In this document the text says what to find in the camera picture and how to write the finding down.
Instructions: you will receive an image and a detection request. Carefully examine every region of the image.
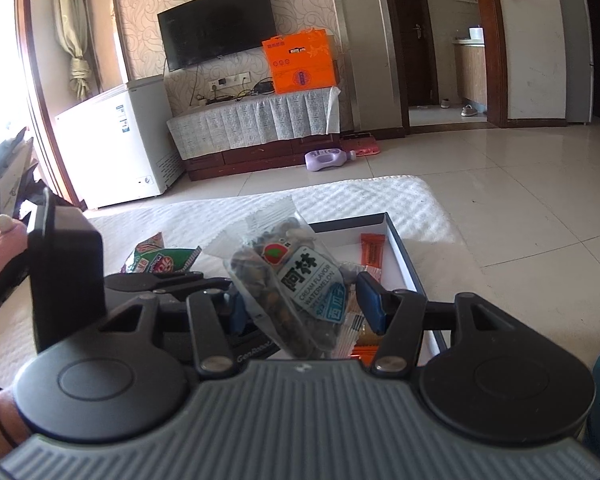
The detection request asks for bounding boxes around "orange snack bar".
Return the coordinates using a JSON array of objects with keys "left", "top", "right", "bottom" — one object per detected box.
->
[{"left": 359, "top": 233, "right": 386, "bottom": 283}]

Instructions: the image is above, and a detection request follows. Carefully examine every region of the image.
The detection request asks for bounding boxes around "beige curtain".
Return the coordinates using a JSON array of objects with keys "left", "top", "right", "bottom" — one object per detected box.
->
[{"left": 50, "top": 0, "right": 103, "bottom": 102}]

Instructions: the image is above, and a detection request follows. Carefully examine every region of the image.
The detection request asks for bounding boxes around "black hair tie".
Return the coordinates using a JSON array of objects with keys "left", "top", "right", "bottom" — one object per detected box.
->
[{"left": 0, "top": 386, "right": 21, "bottom": 448}]

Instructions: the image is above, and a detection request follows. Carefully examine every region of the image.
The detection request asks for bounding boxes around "orange cardboard box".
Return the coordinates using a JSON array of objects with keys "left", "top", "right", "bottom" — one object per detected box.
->
[{"left": 261, "top": 28, "right": 341, "bottom": 95}]

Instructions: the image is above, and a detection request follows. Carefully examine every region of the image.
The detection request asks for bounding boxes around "white chest freezer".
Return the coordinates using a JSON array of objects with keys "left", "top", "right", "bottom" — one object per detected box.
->
[{"left": 55, "top": 74, "right": 186, "bottom": 210}]

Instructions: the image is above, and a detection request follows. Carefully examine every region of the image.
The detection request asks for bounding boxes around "grey box white inside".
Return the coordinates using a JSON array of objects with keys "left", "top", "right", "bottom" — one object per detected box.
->
[{"left": 307, "top": 212, "right": 448, "bottom": 356}]

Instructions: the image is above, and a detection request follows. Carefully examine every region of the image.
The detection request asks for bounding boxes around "wall socket row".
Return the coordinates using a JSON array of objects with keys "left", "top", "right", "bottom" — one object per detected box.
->
[{"left": 209, "top": 72, "right": 251, "bottom": 90}]

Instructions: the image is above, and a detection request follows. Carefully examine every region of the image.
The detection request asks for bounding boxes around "white lace cabinet cloth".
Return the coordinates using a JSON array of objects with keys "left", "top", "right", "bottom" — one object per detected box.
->
[{"left": 166, "top": 87, "right": 342, "bottom": 158}]

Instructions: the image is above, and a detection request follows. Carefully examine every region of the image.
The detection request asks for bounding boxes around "silver refrigerator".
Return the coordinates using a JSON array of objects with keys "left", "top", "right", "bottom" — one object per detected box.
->
[{"left": 557, "top": 0, "right": 595, "bottom": 125}]

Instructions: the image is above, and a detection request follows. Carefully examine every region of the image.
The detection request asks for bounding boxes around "dark wooden television cabinet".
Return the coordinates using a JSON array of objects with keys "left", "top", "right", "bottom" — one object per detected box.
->
[{"left": 185, "top": 132, "right": 343, "bottom": 182}]

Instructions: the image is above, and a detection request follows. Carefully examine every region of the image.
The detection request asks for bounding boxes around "small orange white packet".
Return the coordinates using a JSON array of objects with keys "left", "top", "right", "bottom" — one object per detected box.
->
[{"left": 337, "top": 305, "right": 381, "bottom": 358}]

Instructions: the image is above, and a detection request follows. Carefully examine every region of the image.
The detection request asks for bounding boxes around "green snack bag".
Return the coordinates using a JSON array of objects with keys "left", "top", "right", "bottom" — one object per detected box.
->
[{"left": 122, "top": 232, "right": 202, "bottom": 277}]

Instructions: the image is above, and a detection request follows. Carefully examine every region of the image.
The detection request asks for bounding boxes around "pink fuzzy sock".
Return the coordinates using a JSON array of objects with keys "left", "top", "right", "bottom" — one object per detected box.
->
[{"left": 0, "top": 214, "right": 31, "bottom": 326}]

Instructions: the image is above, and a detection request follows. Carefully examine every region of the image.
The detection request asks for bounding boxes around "wooden kitchen cabinet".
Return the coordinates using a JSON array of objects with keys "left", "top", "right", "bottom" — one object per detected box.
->
[{"left": 454, "top": 40, "right": 488, "bottom": 111}]

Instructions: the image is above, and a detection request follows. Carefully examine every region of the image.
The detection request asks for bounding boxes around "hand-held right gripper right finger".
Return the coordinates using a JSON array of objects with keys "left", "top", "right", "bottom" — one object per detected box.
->
[{"left": 356, "top": 271, "right": 503, "bottom": 378}]

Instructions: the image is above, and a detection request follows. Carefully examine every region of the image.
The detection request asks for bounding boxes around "clear seed packet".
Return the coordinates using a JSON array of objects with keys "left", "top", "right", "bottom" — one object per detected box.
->
[{"left": 200, "top": 195, "right": 361, "bottom": 359}]

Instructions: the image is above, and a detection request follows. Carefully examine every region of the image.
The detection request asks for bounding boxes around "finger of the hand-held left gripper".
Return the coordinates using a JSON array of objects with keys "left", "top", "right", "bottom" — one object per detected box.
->
[
  {"left": 105, "top": 271, "right": 205, "bottom": 293},
  {"left": 152, "top": 279, "right": 233, "bottom": 303}
]

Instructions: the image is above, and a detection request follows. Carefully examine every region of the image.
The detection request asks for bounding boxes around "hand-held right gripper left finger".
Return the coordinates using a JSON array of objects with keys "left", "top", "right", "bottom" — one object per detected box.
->
[{"left": 97, "top": 287, "right": 248, "bottom": 376}]

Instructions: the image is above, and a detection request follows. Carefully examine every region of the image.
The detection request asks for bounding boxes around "red flat scale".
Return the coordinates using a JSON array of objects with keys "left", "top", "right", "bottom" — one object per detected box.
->
[{"left": 341, "top": 132, "right": 381, "bottom": 157}]

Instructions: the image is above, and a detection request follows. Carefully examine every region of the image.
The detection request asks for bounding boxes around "black flat television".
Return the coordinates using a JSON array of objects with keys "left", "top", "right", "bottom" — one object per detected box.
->
[{"left": 157, "top": 0, "right": 275, "bottom": 72}]

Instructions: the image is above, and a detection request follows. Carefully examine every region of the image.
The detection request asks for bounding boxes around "purple detergent bottle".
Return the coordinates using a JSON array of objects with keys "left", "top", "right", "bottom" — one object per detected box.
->
[{"left": 305, "top": 148, "right": 358, "bottom": 172}]

